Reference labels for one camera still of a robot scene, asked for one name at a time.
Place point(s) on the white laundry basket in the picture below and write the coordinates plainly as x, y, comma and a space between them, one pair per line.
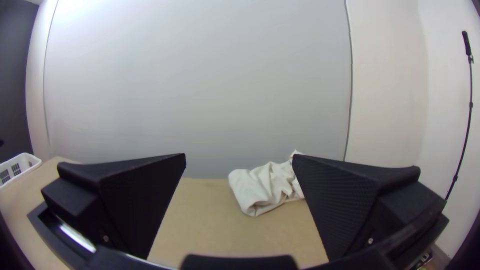
17, 167

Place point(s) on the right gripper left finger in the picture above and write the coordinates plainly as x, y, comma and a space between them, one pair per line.
127, 202

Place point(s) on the white t-shirt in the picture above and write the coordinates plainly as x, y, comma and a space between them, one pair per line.
262, 183

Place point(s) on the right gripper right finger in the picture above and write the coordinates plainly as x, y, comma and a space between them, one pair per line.
345, 202

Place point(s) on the black tripod stand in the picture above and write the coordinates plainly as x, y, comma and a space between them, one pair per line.
467, 43

